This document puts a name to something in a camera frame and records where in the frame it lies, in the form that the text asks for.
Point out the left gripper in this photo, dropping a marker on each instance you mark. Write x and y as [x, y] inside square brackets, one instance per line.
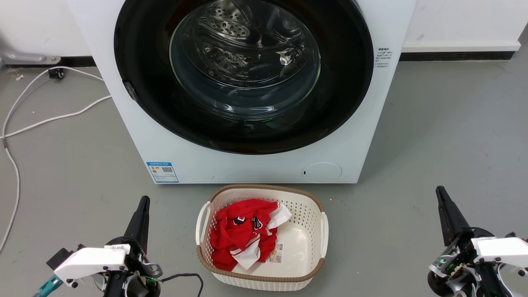
[90, 260]

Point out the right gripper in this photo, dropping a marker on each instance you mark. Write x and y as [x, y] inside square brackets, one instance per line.
[499, 249]

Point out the black round glass washer door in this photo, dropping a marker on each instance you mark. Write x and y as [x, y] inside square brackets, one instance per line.
[144, 62]

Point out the teal connector left gripper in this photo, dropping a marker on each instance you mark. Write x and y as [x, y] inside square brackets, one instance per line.
[48, 285]

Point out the white front-load washing machine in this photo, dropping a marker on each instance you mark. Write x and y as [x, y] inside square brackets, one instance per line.
[247, 169]

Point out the blue energy label sticker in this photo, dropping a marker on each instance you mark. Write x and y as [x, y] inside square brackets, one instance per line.
[162, 172]

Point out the red and white jersey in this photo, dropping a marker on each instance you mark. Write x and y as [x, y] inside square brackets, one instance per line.
[239, 237]

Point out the round white filter cover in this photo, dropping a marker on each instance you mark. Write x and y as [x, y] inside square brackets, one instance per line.
[321, 172]

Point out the paper label inside basket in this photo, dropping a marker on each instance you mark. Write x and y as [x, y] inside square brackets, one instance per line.
[275, 253]

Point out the white plastic laundry basket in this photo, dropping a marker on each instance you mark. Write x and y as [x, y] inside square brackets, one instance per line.
[303, 231]

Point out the black text warning label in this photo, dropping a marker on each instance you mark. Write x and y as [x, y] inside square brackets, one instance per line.
[383, 57]

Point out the grey metal floor pipe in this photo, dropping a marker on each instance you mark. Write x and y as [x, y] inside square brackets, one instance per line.
[20, 56]

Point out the steel washer drum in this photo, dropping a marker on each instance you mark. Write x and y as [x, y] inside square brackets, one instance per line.
[231, 24]

